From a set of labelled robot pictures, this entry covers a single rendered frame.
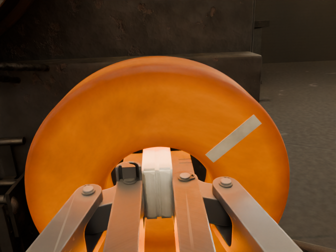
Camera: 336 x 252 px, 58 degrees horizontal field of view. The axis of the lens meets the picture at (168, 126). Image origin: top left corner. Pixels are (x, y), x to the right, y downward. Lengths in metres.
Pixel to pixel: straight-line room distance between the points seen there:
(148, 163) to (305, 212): 1.58
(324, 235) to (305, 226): 0.08
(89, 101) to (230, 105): 0.07
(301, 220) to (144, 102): 1.52
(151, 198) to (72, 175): 0.05
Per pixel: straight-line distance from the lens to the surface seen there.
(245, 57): 0.47
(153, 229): 0.21
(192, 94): 0.15
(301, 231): 1.58
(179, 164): 0.17
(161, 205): 0.16
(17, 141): 0.51
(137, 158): 0.18
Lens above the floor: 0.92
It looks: 19 degrees down
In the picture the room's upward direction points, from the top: 2 degrees counter-clockwise
